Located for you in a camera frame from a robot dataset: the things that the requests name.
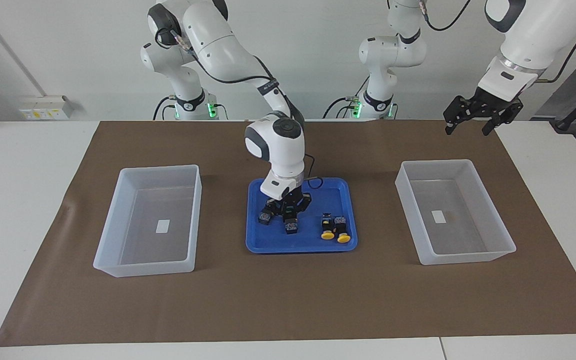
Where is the black right base cable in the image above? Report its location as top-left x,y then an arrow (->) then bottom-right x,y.
152,95 -> 176,121

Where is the white wall cable duct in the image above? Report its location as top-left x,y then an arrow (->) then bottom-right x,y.
0,0 -> 46,98

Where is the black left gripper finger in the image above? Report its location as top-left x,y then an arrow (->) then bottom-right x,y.
443,97 -> 474,136
482,102 -> 524,137

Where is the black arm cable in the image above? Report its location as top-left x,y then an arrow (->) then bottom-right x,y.
155,27 -> 325,191
418,0 -> 576,85

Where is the black left base cable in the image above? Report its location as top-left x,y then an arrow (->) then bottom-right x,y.
323,75 -> 369,119

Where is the black base cable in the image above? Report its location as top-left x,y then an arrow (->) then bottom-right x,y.
152,95 -> 176,121
323,75 -> 369,119

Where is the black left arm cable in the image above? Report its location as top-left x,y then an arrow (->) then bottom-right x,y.
418,0 -> 576,85

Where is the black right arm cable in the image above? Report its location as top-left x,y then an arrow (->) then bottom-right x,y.
155,27 -> 325,191

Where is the white wall socket box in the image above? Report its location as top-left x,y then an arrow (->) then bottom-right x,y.
18,95 -> 74,121

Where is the brown paper table mat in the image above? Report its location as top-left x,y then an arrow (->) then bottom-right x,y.
0,119 -> 576,348

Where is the translucent white plastic box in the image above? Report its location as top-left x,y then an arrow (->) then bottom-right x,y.
93,164 -> 203,278
395,159 -> 517,266

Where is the blue plastic tray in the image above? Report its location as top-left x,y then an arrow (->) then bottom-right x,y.
245,177 -> 359,254

